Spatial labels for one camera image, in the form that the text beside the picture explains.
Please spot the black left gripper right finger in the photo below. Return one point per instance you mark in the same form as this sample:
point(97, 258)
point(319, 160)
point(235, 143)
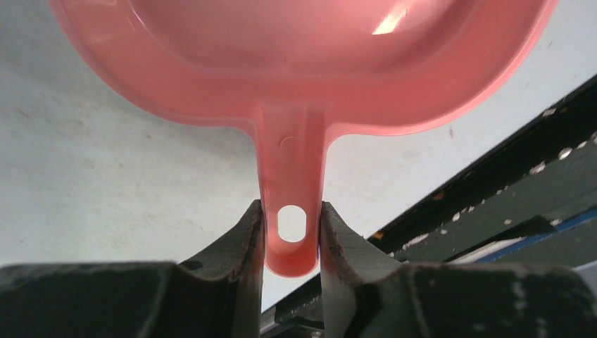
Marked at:
point(367, 293)

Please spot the pink plastic dustpan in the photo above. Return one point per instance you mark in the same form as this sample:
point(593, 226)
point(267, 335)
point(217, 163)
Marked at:
point(297, 75)

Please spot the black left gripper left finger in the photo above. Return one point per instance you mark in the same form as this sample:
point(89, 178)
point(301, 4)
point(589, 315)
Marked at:
point(215, 293)

